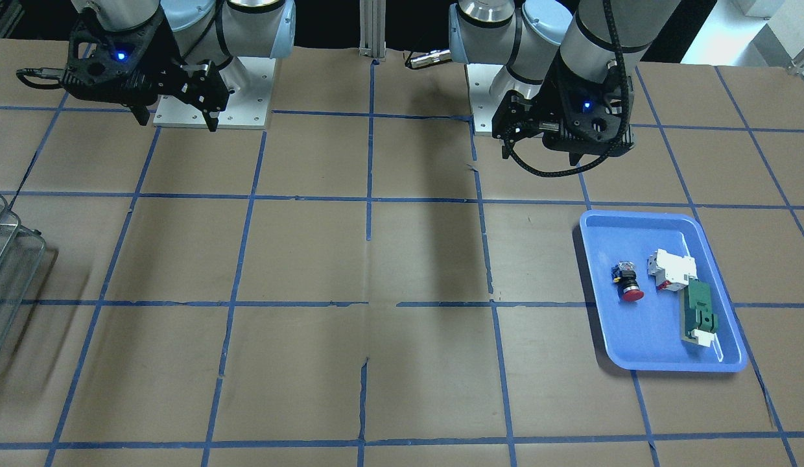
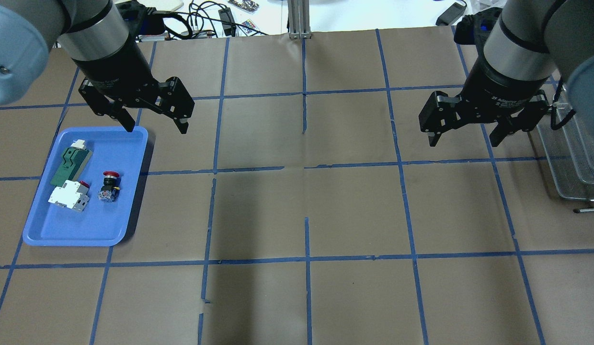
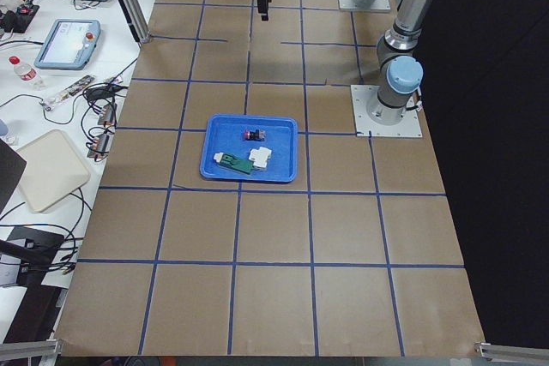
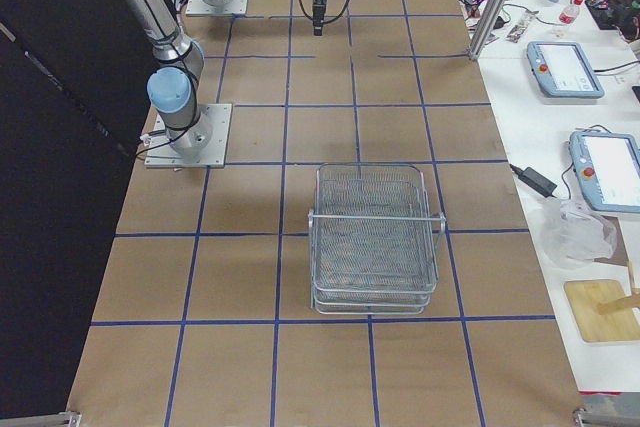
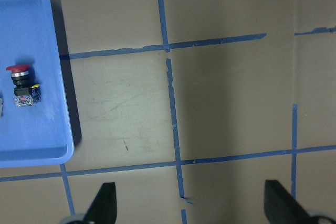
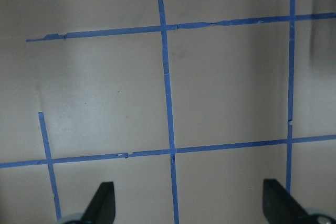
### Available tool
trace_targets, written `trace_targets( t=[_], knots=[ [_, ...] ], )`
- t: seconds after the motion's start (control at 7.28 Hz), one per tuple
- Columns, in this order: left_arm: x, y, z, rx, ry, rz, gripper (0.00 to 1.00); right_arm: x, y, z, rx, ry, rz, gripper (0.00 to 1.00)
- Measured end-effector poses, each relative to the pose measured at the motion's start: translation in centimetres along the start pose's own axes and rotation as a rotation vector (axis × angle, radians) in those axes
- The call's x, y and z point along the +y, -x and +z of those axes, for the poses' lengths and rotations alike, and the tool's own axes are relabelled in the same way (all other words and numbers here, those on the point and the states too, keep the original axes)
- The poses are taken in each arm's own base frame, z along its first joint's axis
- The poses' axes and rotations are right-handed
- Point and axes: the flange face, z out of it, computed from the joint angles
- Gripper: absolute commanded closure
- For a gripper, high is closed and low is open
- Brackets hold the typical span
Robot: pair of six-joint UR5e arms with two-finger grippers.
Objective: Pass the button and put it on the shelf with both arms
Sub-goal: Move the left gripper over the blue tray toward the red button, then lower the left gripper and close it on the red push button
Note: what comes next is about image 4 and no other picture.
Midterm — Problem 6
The red cap water bottle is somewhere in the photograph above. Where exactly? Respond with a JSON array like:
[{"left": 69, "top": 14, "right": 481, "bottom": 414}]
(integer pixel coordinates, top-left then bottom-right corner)
[{"left": 558, "top": 0, "right": 584, "bottom": 27}]

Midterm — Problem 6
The far blue teach pendant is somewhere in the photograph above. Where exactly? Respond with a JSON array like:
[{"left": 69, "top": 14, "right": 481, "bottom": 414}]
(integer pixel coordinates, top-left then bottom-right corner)
[{"left": 526, "top": 41, "right": 605, "bottom": 99}]

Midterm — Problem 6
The blue teach pendant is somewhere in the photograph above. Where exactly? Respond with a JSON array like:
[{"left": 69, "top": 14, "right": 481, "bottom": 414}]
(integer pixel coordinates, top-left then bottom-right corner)
[
  {"left": 569, "top": 131, "right": 639, "bottom": 214},
  {"left": 526, "top": 41, "right": 605, "bottom": 99}
]

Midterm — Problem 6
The black power adapter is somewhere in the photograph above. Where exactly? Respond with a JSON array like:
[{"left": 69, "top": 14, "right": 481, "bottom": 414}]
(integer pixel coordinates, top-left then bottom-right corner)
[{"left": 511, "top": 165, "right": 557, "bottom": 198}]

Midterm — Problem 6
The near blue teach pendant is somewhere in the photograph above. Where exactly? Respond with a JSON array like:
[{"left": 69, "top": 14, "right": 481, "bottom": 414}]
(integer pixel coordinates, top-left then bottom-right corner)
[{"left": 569, "top": 131, "right": 639, "bottom": 214}]

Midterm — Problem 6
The clear plastic bag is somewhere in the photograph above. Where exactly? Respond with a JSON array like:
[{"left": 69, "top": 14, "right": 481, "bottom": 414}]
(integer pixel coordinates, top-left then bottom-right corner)
[{"left": 540, "top": 198, "right": 618, "bottom": 263}]

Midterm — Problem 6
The wooden cutting board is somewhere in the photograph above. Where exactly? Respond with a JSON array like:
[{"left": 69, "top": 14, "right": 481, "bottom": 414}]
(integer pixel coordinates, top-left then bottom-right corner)
[{"left": 564, "top": 279, "right": 639, "bottom": 343}]

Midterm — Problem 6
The silver wire mesh basket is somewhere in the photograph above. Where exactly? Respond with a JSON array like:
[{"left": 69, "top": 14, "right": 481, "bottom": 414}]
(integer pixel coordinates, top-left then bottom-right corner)
[{"left": 308, "top": 162, "right": 446, "bottom": 315}]

